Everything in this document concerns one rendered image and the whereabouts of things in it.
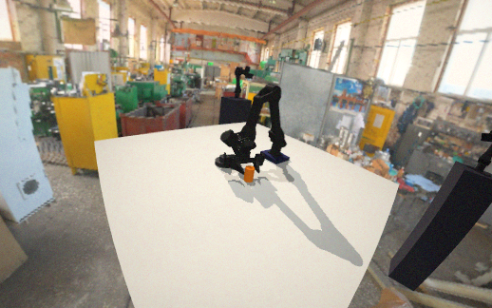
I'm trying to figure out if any orange knob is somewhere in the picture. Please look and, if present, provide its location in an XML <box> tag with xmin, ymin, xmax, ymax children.
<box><xmin>243</xmin><ymin>165</ymin><xmax>255</xmax><ymax>183</ymax></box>

